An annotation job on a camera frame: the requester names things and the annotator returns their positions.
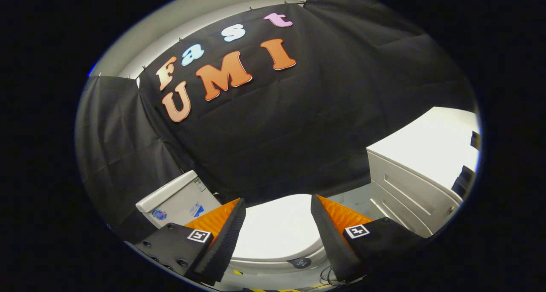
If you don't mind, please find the white toilet bowl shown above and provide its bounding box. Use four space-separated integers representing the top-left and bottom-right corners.
228 246 331 276

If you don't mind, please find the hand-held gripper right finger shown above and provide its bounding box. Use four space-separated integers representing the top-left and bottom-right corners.
310 194 429 283

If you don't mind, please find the black backdrop cloth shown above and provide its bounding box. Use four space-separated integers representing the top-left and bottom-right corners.
76 0 476 241

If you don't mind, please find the yellow black floor tape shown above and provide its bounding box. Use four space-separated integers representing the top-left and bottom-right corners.
243 285 325 292

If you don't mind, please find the flat black object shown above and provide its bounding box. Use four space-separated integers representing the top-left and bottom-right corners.
452 166 475 199

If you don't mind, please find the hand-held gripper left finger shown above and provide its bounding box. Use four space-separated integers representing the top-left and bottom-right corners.
134 198 247 286

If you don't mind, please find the black cable bundle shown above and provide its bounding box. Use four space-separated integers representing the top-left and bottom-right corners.
320 266 342 286

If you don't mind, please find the white drawer cabinet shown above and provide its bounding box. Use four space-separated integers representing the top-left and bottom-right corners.
366 107 480 238

